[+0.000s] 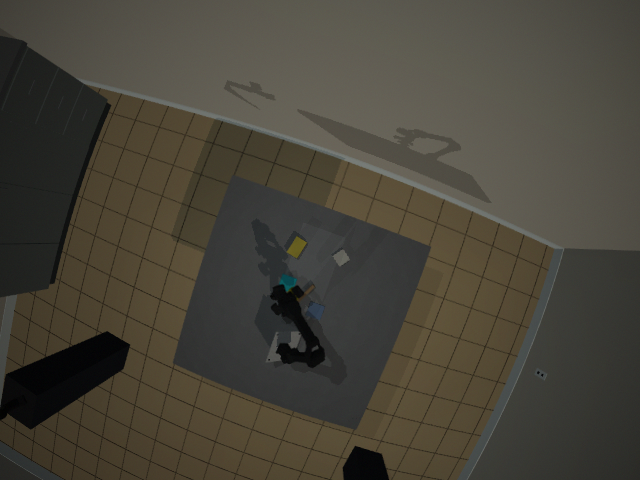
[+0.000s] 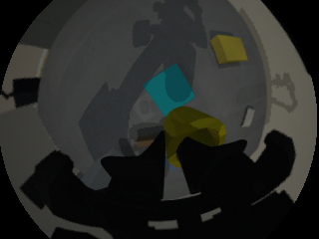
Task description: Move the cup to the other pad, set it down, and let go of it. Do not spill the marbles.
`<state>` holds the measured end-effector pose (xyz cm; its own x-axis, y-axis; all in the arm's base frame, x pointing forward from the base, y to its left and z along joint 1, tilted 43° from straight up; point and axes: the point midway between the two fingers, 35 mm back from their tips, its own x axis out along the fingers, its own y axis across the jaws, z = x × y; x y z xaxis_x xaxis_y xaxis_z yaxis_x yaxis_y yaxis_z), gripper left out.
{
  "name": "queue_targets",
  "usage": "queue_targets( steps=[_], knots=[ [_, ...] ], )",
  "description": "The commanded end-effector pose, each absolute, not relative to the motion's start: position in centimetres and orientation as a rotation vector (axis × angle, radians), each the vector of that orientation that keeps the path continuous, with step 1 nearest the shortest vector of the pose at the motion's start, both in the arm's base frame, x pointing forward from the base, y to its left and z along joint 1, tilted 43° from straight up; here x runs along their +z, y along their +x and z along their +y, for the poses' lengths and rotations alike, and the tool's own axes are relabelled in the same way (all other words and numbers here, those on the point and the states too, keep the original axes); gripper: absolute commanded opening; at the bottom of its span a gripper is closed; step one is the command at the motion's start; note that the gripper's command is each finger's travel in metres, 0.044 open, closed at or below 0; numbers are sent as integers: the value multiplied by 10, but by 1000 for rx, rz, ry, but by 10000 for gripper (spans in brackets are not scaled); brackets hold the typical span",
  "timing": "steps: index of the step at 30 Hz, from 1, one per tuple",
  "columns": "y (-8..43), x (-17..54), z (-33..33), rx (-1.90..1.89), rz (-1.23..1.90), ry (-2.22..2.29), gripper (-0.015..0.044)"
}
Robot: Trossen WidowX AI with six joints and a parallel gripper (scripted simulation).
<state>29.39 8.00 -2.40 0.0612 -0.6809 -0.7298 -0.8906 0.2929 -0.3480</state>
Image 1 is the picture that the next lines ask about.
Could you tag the olive yellow rectangular block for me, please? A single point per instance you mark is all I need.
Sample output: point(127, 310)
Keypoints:
point(296, 247)

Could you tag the brown flat bar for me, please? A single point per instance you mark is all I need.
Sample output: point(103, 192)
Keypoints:
point(306, 292)

